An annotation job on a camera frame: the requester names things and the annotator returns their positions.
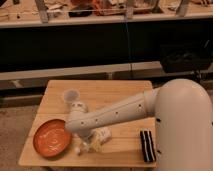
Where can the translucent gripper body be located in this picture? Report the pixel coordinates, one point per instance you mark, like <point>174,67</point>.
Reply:
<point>86,138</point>

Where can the white plastic bottle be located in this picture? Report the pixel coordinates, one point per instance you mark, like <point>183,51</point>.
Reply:
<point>103,134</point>

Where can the orange plate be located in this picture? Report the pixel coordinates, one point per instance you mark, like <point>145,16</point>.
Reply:
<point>51,138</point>

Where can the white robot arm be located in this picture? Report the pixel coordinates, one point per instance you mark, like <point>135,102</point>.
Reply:
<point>183,114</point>

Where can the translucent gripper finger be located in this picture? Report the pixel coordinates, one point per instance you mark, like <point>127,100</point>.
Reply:
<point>96,145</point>
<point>84,147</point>

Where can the black box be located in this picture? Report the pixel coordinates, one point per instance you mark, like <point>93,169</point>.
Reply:
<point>184,57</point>

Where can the translucent plastic cup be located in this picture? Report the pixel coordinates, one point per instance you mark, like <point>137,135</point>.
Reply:
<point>70,97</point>

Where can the wooden table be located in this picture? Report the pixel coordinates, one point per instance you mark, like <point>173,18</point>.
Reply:
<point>123,150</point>

